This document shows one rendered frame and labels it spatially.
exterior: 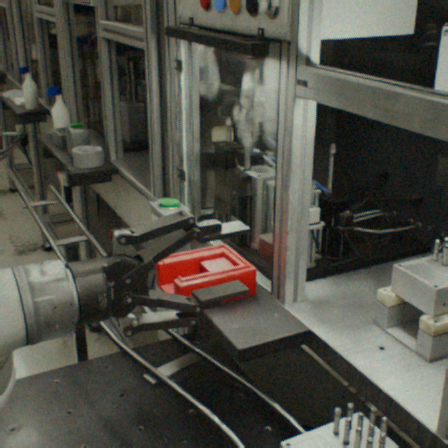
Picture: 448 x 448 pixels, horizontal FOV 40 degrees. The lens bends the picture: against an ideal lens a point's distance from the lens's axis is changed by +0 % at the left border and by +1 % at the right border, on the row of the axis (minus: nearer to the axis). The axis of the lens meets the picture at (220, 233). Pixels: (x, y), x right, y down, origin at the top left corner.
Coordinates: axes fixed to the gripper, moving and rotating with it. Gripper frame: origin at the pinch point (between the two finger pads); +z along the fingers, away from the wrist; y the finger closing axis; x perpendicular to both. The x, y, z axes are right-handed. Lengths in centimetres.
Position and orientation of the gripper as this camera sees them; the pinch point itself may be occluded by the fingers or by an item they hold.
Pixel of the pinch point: (226, 261)
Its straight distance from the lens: 80.3
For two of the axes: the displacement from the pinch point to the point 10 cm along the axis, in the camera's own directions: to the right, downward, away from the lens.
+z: 8.9, -1.8, 4.1
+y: 0.0, -9.2, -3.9
